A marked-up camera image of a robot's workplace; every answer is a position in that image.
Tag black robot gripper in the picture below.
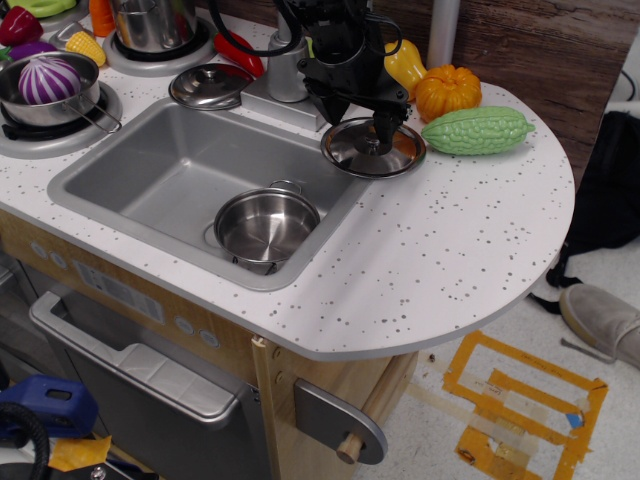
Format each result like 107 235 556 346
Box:
297 1 408 154

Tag steel pot lid with knob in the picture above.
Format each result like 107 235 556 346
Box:
321 117 426 179

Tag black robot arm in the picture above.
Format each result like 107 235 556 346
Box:
276 1 408 145

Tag small steel pot in sink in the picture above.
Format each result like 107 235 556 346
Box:
208 180 320 275

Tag tall steel pot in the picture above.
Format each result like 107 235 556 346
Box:
110 0 198 54

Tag yellow squash toy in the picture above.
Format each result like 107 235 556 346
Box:
384 39 427 101

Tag grey toy faucet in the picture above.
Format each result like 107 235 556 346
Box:
241 37 326 132

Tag orange pumpkin toy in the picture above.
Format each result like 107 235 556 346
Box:
415 64 483 123

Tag red chili pepper toy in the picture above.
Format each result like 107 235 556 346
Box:
213 33 265 78

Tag green bitter gourd toy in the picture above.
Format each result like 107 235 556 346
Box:
421 106 536 156

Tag white pole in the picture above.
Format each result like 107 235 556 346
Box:
427 0 460 69

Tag grey toy sink basin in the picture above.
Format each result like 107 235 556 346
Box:
48 99 370 291

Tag orange carrot toy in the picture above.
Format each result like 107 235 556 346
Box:
89 0 115 38

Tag yellow corn toy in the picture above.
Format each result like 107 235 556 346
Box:
65 30 107 67

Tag purple striped onion toy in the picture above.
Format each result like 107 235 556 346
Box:
18 57 82 105

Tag grey suede boot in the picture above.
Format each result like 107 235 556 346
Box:
559 284 639 368

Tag green toy vegetable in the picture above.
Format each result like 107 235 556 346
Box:
6 0 77 19

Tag orange tape on floor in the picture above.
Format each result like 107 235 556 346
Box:
443 331 609 479

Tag purple eggplant toy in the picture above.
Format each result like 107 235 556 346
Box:
1 40 57 62

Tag grey dishwasher door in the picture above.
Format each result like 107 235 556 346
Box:
30 292 271 479

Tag red bell pepper toy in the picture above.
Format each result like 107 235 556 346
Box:
0 6 44 47

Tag blue clamp tool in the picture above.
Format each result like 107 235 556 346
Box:
1 374 99 438

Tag grey bracket with wooden peg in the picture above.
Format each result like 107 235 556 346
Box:
294 379 388 465

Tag steel saucepan with handle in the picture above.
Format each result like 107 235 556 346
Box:
1 51 121 134

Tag black corrugated hose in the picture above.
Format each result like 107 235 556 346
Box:
0 401 51 480

